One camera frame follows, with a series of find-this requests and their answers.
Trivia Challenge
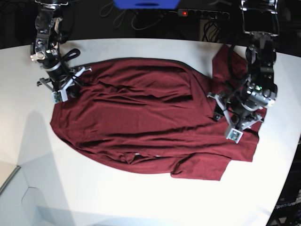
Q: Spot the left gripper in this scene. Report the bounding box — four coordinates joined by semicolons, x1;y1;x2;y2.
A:
207;92;264;131

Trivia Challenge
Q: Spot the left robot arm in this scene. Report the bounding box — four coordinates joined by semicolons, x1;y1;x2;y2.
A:
207;0;279;139

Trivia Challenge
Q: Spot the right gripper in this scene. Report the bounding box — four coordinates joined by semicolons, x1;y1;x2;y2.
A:
37;66;92;98

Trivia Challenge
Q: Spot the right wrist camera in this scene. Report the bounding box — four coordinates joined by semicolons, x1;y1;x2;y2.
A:
51;90;68;104

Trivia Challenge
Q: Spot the dark red t-shirt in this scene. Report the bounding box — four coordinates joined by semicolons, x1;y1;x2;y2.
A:
50;46;261;180

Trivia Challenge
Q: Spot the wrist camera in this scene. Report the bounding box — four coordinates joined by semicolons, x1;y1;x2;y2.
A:
225;127;243;144
51;90;68;104

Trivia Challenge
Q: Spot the black power strip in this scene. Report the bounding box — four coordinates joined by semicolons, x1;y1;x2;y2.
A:
177;8;230;20

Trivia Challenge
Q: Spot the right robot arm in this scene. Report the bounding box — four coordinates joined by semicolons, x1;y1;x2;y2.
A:
30;0;92;103

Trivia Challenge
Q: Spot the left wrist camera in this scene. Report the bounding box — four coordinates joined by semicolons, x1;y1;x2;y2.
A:
225;127;243;144

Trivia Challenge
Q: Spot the blue box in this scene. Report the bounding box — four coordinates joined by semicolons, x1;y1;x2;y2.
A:
113;0;180;9

